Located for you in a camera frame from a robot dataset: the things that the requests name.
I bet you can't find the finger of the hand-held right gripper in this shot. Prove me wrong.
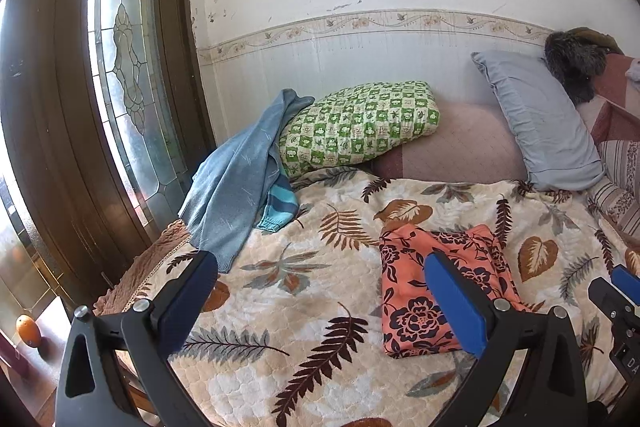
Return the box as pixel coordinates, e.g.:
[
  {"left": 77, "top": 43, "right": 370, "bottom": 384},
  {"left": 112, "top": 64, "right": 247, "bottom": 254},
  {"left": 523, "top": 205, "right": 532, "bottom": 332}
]
[
  {"left": 588, "top": 276, "right": 637, "bottom": 319},
  {"left": 610, "top": 264, "right": 640, "bottom": 294}
]

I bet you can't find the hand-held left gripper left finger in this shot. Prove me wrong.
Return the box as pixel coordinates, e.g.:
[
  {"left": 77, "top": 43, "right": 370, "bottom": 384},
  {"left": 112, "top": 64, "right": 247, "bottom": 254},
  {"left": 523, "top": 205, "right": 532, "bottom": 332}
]
[{"left": 54, "top": 251, "right": 219, "bottom": 427}]

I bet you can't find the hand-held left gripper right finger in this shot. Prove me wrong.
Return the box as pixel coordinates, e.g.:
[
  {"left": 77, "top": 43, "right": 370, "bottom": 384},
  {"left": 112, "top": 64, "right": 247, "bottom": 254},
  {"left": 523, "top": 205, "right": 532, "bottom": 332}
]
[{"left": 425, "top": 251, "right": 590, "bottom": 427}]

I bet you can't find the orange floral shirt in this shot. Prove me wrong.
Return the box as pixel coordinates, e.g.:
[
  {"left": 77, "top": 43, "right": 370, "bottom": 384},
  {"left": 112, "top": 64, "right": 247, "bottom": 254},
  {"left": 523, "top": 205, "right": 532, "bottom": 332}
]
[{"left": 378, "top": 223, "right": 533, "bottom": 358}]

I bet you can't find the brown scalloped bedspread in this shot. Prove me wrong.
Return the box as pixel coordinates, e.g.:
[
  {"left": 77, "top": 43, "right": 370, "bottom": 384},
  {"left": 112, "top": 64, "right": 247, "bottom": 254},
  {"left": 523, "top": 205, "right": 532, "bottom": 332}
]
[{"left": 95, "top": 219, "right": 201, "bottom": 315}]

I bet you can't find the striped floral cushion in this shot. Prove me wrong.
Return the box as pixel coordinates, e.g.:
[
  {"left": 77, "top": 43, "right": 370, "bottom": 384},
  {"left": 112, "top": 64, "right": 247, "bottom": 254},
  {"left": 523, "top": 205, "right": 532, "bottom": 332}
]
[{"left": 585, "top": 139, "right": 640, "bottom": 248}]

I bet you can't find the blue-grey sweater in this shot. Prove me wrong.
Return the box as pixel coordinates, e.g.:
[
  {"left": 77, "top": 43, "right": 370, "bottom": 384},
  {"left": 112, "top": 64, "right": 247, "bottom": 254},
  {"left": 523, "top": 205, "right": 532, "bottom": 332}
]
[{"left": 178, "top": 88, "right": 316, "bottom": 274}]

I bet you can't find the leaf print blanket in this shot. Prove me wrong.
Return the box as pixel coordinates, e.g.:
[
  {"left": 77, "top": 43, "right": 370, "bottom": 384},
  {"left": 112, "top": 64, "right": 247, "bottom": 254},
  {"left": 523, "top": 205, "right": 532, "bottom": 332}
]
[{"left": 95, "top": 164, "right": 640, "bottom": 427}]

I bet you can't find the teal striped garment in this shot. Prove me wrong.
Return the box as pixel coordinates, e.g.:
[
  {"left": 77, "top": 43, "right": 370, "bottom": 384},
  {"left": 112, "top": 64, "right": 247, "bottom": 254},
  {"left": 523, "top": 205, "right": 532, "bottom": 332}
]
[{"left": 256, "top": 174, "right": 300, "bottom": 232}]

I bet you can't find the mauve backrest cushion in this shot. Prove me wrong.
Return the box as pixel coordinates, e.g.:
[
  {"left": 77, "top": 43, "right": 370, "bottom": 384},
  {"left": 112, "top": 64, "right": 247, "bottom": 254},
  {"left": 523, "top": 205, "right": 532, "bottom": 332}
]
[{"left": 372, "top": 101, "right": 528, "bottom": 184}]

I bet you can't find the orange fruit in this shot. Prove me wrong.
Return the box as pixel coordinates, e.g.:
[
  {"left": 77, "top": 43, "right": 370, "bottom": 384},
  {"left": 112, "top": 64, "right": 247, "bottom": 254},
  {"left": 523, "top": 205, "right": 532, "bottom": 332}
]
[{"left": 16, "top": 314, "right": 41, "bottom": 348}]

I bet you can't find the grey-blue pillow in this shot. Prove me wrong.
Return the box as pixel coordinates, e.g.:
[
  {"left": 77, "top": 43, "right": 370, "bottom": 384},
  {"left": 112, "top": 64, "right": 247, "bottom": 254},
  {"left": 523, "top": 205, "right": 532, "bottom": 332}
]
[{"left": 471, "top": 51, "right": 607, "bottom": 192}]

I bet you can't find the green checked pillow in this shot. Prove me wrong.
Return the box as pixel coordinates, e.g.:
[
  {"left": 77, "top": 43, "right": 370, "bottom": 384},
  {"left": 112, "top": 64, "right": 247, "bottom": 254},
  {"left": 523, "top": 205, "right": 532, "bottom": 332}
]
[{"left": 279, "top": 80, "right": 441, "bottom": 180}]

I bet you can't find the dark furry cushion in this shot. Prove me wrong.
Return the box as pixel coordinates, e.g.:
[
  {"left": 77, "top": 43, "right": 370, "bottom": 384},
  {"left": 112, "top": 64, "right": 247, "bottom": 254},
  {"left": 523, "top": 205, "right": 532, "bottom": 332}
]
[{"left": 544, "top": 31, "right": 608, "bottom": 105}]

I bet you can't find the dark wooden glazed door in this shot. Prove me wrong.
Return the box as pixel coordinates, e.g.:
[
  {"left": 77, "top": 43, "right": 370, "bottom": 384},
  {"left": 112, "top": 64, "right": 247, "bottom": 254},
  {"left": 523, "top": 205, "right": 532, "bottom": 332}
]
[{"left": 0, "top": 0, "right": 217, "bottom": 318}]

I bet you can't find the olive green cloth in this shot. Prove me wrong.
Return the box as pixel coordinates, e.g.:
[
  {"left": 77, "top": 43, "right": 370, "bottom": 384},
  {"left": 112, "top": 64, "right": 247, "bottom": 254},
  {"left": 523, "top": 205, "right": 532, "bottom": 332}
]
[{"left": 567, "top": 27, "right": 625, "bottom": 55}]

